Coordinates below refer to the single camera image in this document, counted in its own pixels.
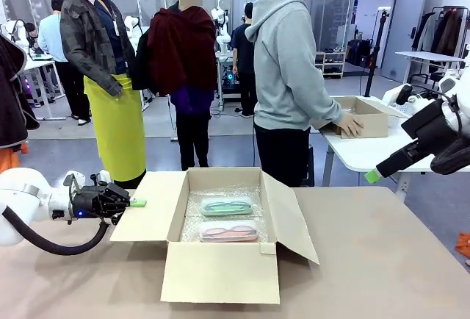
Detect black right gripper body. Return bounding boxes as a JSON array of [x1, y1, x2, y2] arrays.
[[376, 100, 460, 179]]

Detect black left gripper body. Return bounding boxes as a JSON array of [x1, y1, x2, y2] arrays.
[[71, 182, 131, 226]]

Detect small cardboard box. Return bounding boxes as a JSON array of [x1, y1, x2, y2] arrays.
[[311, 96, 409, 140]]

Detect green glasses case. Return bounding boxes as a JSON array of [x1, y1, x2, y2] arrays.
[[200, 196, 253, 217]]

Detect pink glasses case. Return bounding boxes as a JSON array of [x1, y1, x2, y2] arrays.
[[199, 220, 259, 243]]

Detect large cardboard box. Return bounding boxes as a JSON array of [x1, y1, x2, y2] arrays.
[[109, 167, 320, 304]]

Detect person's right forearm grey sleeve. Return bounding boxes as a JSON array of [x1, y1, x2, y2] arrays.
[[300, 90, 346, 131]]

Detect person's right hand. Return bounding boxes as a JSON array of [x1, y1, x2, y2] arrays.
[[334, 112, 365, 139]]

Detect white side table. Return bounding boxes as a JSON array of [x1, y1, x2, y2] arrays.
[[318, 93, 470, 203]]

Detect white plastic basket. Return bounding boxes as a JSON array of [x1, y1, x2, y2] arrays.
[[387, 101, 415, 129]]

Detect black office chair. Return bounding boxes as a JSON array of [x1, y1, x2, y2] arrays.
[[408, 72, 444, 94]]

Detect black stool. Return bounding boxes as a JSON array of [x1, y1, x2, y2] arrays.
[[303, 145, 316, 187]]

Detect white background table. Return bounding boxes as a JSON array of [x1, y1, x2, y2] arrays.
[[394, 51, 467, 78]]

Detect mannequin checked jacket yellow skirt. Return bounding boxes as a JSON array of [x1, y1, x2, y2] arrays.
[[60, 0, 148, 190]]

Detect clear bubble wrap sheet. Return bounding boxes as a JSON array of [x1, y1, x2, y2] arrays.
[[178, 184, 269, 245]]

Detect black light stand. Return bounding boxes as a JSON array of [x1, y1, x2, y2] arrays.
[[361, 8, 391, 98]]

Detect clothes rack with coats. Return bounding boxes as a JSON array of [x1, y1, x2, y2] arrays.
[[411, 5, 470, 59]]

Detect large orange garment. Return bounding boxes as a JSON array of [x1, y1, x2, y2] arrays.
[[0, 143, 29, 173]]

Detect dark suitcases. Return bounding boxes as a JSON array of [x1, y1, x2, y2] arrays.
[[346, 37, 372, 67]]

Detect small orange cloth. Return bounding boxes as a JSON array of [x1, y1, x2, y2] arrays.
[[455, 232, 470, 257]]

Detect white shoe shelf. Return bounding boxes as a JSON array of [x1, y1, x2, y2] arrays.
[[314, 50, 347, 79]]

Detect dark hanging coat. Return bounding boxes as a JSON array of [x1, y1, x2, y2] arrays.
[[0, 34, 40, 151]]

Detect person in grey hoodie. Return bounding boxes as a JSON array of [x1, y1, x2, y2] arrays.
[[244, 0, 365, 188]]

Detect white background desk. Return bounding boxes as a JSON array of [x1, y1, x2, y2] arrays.
[[21, 60, 68, 121]]

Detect computer tower with lights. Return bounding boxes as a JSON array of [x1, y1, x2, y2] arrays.
[[219, 56, 241, 100]]

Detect mannequin dark red shawl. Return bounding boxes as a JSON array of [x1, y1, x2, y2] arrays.
[[131, 0, 218, 172]]

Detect person in light blue shirt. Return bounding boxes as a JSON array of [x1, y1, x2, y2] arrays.
[[37, 0, 92, 126]]

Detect person in dark clothes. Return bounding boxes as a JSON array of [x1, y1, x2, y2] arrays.
[[231, 1, 258, 118]]

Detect seated person dark hair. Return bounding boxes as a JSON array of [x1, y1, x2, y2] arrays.
[[24, 23, 40, 54]]

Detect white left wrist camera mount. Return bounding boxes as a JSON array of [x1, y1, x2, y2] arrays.
[[62, 170, 111, 190]]

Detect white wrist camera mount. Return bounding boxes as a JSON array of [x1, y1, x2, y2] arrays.
[[62, 170, 111, 190], [381, 83, 423, 109]]

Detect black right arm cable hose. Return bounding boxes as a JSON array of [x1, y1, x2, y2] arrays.
[[429, 137, 470, 176]]

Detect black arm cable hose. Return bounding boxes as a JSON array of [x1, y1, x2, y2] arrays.
[[1, 207, 111, 257], [429, 137, 470, 176]]

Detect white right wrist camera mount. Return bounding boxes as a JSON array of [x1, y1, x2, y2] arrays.
[[381, 83, 423, 109]]

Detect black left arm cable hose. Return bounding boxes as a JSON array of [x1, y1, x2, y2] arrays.
[[1, 207, 111, 257]]

